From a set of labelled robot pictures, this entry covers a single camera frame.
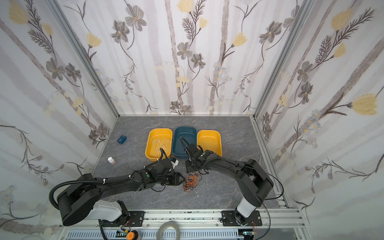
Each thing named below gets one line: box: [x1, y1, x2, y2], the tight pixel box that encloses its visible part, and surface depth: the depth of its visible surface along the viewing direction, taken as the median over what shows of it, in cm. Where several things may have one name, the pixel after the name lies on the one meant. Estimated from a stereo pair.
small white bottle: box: [107, 156, 116, 165], surface depth 93 cm
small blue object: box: [117, 135, 127, 144], surface depth 106 cm
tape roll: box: [156, 220, 181, 240], surface depth 70 cm
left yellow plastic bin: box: [145, 128, 173, 162], surface depth 101 cm
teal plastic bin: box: [171, 126, 197, 159], surface depth 106 cm
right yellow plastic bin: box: [196, 129, 223, 157], surface depth 106 cm
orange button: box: [127, 232, 135, 240], surface depth 63 cm
